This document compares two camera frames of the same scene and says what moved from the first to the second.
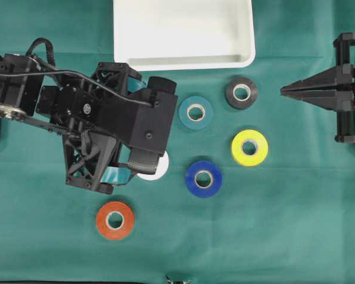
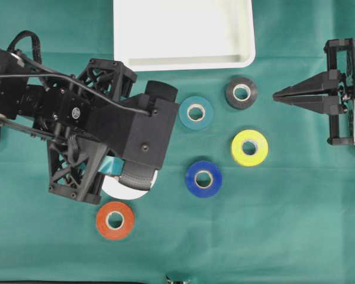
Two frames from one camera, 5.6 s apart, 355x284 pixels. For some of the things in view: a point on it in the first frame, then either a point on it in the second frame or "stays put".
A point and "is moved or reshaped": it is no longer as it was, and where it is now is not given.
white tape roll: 162,167 is moved or reshaped
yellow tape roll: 260,142 stays put
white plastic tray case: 171,35 stays put
